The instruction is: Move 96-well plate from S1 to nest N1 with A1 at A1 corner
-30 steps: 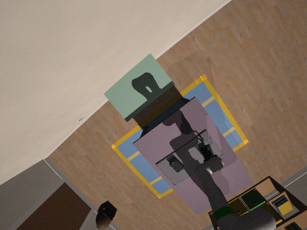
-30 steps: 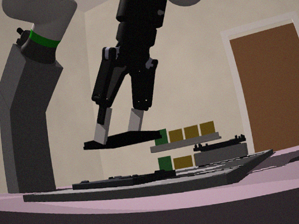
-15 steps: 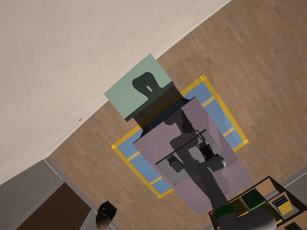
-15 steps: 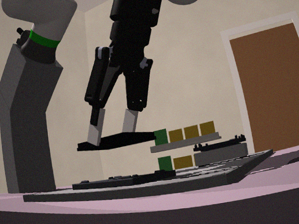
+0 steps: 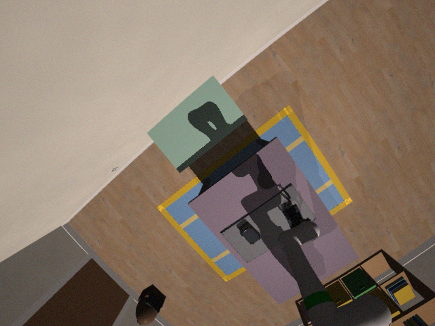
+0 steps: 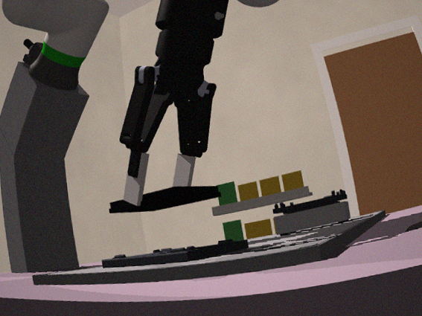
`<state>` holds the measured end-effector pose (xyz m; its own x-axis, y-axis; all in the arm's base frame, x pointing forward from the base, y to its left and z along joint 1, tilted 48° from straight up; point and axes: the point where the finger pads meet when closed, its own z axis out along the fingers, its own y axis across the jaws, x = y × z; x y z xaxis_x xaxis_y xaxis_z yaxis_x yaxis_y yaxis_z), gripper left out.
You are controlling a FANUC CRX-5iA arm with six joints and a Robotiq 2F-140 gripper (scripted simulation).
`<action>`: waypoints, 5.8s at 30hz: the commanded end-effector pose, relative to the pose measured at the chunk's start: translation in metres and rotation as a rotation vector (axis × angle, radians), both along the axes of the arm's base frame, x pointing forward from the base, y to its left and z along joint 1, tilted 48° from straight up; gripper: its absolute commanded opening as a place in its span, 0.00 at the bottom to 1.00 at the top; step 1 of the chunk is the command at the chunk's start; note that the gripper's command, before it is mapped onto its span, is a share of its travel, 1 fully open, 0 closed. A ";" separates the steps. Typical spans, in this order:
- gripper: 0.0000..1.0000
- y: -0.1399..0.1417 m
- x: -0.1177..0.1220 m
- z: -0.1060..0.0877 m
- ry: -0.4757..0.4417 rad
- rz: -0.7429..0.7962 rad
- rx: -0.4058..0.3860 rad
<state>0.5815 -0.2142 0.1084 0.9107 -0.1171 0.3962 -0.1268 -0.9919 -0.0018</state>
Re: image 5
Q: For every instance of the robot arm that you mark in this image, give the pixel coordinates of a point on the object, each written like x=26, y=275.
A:
x=366, y=310

